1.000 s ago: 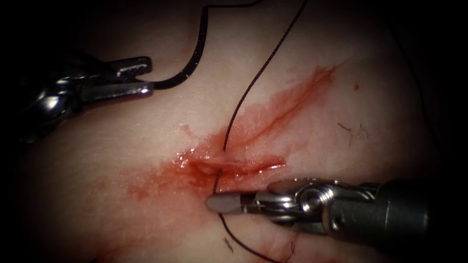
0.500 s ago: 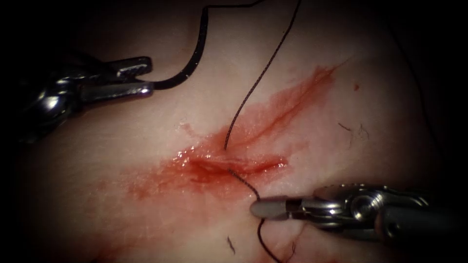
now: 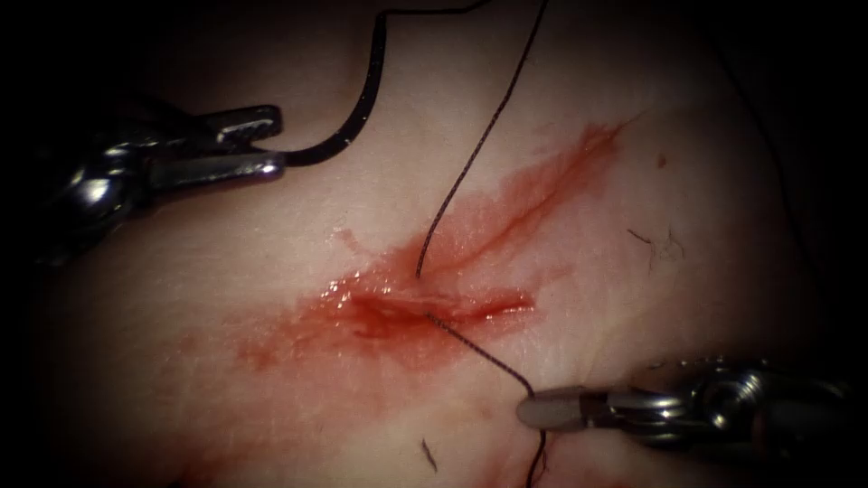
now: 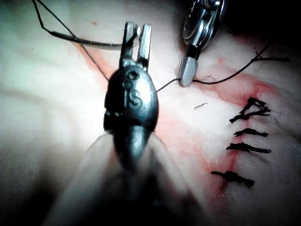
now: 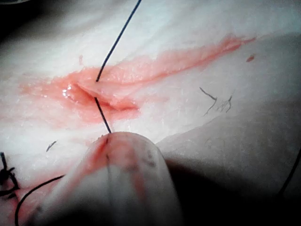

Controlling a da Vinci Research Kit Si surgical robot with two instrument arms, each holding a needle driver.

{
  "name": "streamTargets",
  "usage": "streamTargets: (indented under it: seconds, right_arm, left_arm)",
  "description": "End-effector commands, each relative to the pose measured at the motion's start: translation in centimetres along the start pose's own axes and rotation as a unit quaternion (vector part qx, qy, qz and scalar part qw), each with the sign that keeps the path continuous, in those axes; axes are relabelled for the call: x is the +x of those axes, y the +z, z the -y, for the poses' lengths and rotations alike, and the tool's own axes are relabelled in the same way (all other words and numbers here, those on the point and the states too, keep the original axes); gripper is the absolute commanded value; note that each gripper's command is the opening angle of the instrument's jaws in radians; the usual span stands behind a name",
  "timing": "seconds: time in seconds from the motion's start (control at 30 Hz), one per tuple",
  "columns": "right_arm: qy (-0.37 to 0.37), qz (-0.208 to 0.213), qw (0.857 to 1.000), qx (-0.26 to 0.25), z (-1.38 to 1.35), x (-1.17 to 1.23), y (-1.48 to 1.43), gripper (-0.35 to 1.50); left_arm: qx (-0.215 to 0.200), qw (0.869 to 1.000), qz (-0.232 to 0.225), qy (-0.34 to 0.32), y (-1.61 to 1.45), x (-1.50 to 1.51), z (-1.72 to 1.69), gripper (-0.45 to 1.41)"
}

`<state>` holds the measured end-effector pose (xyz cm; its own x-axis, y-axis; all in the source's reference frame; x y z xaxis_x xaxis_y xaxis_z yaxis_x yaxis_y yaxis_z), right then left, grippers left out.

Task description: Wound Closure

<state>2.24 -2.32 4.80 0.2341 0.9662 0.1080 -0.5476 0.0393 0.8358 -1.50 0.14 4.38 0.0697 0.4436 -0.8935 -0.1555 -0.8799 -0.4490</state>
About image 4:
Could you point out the left arm needle driver jaw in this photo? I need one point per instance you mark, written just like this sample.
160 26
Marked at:
128 53
145 44

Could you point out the left arm needle driver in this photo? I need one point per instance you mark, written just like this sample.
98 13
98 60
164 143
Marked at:
134 99

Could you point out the right arm needle driver jaw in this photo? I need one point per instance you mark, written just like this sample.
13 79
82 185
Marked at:
190 69
182 70

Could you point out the right arm needle driver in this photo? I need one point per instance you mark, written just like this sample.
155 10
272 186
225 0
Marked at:
202 26

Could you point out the black thread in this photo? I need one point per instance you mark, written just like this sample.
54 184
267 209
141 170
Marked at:
212 83

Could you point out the dark left arm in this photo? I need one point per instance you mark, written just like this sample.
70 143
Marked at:
105 188

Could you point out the tissue pad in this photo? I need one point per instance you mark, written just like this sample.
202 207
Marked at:
58 99

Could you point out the black stitching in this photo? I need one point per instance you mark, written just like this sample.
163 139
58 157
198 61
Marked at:
244 147

